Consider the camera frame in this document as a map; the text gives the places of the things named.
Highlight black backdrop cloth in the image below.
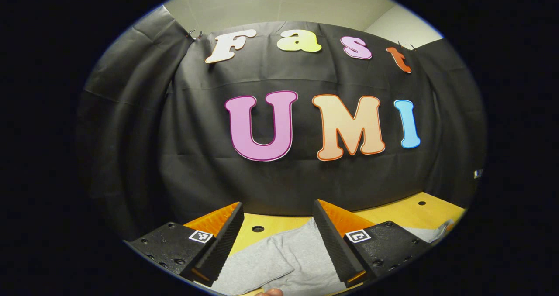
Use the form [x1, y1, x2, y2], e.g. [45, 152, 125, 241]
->
[76, 6, 487, 244]

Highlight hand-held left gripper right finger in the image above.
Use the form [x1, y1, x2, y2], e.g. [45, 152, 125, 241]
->
[312, 199, 433, 288]

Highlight grey zip-neck sweatshirt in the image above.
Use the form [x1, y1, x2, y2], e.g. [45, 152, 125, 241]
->
[210, 217, 455, 296]

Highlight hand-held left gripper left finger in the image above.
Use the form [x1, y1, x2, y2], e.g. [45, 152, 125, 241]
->
[124, 201, 245, 288]

